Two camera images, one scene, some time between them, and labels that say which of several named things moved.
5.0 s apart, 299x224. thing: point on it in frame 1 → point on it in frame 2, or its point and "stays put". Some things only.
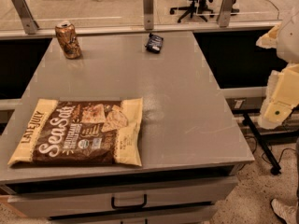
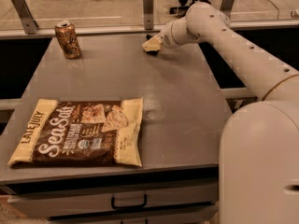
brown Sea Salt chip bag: (95, 133) stays put
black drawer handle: (129, 206) stays put
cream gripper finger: (268, 40) → (153, 44)
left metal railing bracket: (30, 25) stays put
